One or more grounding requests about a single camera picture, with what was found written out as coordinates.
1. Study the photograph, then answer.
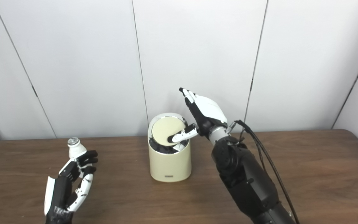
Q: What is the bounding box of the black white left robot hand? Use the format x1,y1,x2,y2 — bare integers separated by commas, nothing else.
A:
44,150,99,224

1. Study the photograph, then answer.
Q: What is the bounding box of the black bin liner bag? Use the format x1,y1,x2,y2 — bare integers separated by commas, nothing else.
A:
149,138,189,154

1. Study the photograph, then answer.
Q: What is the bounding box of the small white plastic bottle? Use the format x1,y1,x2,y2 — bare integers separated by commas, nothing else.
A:
67,138,88,162

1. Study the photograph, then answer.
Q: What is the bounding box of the round cream bin lid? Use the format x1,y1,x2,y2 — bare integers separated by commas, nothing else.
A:
152,117,186,146

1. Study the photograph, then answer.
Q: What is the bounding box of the cream-colored bin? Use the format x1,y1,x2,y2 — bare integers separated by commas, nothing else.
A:
148,113,192,183

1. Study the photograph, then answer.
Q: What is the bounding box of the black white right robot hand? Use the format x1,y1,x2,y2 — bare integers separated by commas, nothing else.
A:
168,87,228,143

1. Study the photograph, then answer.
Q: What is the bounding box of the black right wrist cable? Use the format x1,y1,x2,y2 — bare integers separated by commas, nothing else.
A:
227,120,301,224

